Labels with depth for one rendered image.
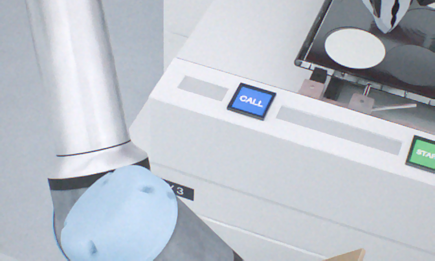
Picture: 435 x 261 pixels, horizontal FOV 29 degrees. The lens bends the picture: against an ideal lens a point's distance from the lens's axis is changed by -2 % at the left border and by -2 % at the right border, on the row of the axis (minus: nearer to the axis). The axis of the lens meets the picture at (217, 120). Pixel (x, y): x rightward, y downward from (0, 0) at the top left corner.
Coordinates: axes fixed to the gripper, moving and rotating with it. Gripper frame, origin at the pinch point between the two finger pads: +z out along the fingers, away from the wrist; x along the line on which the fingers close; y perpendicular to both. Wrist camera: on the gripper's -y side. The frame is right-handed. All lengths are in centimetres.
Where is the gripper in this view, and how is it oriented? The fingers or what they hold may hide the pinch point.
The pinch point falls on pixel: (390, 28)
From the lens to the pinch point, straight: 133.0
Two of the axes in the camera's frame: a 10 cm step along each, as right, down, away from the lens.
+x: -8.7, 3.7, -3.2
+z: 0.2, 6.8, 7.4
